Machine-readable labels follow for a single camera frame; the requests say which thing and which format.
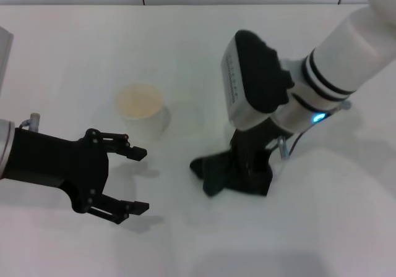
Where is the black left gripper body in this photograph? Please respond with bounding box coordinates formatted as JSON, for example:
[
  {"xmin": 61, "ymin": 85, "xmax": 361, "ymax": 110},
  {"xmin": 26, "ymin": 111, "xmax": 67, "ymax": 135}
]
[{"xmin": 12, "ymin": 127, "xmax": 110, "ymax": 214}]

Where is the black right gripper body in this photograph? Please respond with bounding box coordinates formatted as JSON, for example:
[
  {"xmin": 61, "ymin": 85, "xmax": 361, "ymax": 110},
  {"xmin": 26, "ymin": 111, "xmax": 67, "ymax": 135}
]
[{"xmin": 230, "ymin": 116, "xmax": 298, "ymax": 153}]

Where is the dark blue rag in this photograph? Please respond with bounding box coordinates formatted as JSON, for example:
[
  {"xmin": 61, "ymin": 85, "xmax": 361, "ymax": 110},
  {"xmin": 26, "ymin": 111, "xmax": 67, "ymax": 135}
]
[{"xmin": 189, "ymin": 148, "xmax": 274, "ymax": 198}]

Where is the white paper cup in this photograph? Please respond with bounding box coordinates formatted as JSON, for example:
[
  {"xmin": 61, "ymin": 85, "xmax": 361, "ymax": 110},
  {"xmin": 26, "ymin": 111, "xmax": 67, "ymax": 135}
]
[{"xmin": 115, "ymin": 83, "xmax": 172, "ymax": 142}]

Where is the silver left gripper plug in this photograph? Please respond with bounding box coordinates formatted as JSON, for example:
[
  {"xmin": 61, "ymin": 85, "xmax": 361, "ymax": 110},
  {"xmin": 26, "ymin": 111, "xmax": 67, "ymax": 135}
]
[{"xmin": 20, "ymin": 112, "xmax": 41, "ymax": 132}]

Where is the thin black cable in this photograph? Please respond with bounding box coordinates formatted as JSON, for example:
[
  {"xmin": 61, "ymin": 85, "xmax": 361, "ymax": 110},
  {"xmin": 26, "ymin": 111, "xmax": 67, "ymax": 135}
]
[{"xmin": 290, "ymin": 130, "xmax": 304, "ymax": 155}]

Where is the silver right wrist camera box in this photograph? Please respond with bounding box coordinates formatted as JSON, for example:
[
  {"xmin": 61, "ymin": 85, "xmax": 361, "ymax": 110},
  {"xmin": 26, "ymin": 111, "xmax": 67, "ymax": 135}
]
[{"xmin": 220, "ymin": 29, "xmax": 295, "ymax": 132}]

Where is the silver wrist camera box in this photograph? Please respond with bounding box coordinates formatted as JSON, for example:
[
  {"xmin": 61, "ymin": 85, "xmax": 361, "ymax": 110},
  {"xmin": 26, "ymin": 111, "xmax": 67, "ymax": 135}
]
[
  {"xmin": 220, "ymin": 29, "xmax": 295, "ymax": 132},
  {"xmin": 0, "ymin": 26, "xmax": 15, "ymax": 89}
]

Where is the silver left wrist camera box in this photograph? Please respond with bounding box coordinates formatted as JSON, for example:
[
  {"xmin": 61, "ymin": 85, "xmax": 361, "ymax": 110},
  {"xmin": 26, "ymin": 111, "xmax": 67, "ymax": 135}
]
[{"xmin": 0, "ymin": 26, "xmax": 15, "ymax": 89}]

